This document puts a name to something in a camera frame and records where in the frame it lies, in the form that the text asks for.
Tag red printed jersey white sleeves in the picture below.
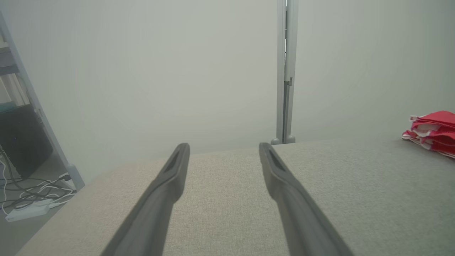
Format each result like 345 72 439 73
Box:
401 123 455 159

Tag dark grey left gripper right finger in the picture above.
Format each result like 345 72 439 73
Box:
259 142 354 256

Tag white power strip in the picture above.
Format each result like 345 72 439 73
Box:
5 199 54 223

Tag red shorts white hem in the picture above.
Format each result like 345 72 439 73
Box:
409 111 455 130

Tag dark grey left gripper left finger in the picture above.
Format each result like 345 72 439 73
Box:
101 143 191 256

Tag grey partition post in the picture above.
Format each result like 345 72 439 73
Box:
271 0 300 145

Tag black floor cable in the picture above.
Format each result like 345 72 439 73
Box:
0 146 75 210

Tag black box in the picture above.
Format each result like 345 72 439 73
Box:
0 104 54 180

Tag grey shelf board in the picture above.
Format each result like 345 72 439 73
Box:
0 43 19 76

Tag white floor cable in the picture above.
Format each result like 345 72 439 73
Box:
0 156 77 214

